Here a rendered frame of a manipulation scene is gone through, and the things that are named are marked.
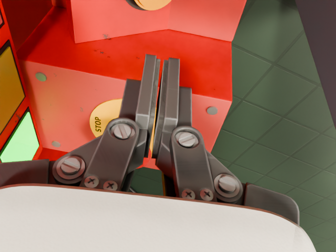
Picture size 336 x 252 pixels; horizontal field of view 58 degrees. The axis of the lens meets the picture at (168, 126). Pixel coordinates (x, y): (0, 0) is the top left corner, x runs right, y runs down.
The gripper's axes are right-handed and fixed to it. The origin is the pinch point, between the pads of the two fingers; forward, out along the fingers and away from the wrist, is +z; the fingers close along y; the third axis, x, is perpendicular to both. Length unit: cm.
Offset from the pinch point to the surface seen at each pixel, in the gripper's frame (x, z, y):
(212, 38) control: -4.6, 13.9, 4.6
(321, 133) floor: -82, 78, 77
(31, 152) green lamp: -12.9, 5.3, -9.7
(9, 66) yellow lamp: -4.0, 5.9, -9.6
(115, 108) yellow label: -7.5, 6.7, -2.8
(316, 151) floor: -94, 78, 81
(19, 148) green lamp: -10.7, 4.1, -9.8
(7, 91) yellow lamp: -5.4, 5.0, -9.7
